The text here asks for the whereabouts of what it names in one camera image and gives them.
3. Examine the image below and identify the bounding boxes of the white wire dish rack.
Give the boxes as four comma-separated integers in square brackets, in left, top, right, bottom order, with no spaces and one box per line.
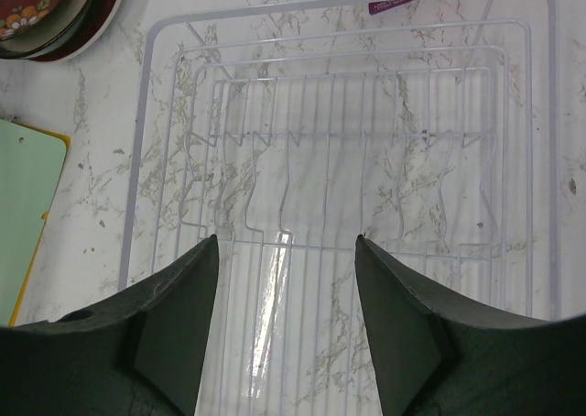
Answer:
[118,0,561,415]

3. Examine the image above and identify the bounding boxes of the small red floral plate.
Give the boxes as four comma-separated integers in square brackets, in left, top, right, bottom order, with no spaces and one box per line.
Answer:
[0,0,90,41]

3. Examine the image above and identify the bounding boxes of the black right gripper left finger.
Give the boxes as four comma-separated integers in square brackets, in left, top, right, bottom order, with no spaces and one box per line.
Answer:
[1,235,219,415]

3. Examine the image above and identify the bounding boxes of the red teal floral plate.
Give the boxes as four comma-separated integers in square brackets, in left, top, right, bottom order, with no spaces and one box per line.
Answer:
[31,0,123,62]

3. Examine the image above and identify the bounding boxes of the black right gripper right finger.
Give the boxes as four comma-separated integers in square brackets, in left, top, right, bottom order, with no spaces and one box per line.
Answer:
[355,237,585,415]

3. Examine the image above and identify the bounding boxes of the dark red rimmed plate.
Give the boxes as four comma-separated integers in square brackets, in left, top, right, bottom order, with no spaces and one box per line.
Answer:
[1,0,122,62]

